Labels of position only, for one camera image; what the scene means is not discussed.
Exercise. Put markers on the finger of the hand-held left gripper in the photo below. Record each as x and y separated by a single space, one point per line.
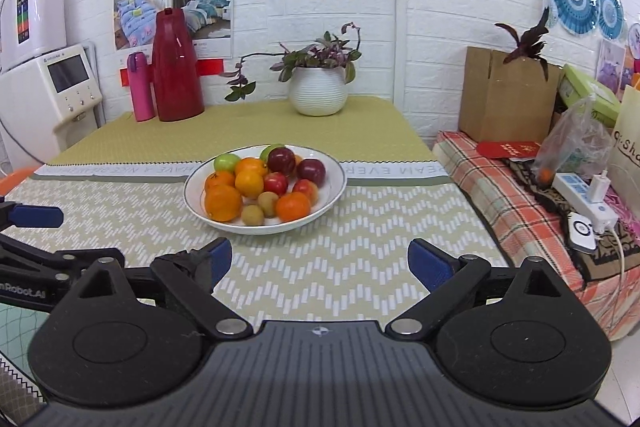
37 217
50 263

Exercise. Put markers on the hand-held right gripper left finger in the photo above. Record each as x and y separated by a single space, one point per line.
220 259

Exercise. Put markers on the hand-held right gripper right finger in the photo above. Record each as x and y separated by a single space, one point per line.
430 264

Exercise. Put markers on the brown kiwi fruit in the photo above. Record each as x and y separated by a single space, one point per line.
252 215

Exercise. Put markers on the large orange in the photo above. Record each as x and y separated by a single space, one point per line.
293 207
223 203

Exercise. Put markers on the white plate with dark rim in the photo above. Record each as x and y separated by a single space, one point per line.
197 189

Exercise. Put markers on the tan longan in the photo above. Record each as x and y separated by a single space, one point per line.
268 203

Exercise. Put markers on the green jujube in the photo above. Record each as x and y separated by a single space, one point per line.
226 162
267 151

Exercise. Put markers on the dark red plum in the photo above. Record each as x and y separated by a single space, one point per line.
281 160
311 171

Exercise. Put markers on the orange chair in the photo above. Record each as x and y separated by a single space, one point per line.
12 181

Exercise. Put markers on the orange plaid cloth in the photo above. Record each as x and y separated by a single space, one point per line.
490 197

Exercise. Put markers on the olive and chevron tablecloth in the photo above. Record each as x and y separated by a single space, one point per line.
325 267

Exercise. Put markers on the white appliance with screen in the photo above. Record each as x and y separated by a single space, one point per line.
30 107

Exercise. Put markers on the dark patterned cloth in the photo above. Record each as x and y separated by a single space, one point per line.
545 202

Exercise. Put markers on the red envelope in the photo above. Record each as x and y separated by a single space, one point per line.
507 149

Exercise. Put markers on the tiny orange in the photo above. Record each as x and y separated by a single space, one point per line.
545 177

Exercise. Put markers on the white round device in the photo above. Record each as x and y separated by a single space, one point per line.
582 232

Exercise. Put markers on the white power strip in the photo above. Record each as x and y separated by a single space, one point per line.
575 192

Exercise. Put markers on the pink thermos bottle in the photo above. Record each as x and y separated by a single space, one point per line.
141 92

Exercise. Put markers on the cardboard box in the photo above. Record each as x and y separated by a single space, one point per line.
500 102

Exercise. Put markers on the white charger plug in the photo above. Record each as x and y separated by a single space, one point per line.
597 187

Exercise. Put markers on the clear plastic bag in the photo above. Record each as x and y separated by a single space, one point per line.
570 137

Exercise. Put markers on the red thermos jug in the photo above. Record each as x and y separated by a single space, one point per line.
177 72

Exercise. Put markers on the potted plant in white pot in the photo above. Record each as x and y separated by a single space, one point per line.
317 92

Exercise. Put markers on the pink floral cloth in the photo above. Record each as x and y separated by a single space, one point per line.
627 212

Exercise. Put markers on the beige paper bag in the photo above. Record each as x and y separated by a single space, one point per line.
627 147

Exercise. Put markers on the green box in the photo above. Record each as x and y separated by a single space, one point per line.
587 94

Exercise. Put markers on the dark purple plant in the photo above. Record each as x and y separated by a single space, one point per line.
527 42

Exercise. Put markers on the medium blue round fan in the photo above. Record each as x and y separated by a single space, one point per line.
611 12

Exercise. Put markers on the white wall water purifier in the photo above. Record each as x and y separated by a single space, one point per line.
40 17

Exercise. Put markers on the lilac wall picture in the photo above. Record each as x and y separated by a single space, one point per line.
610 59

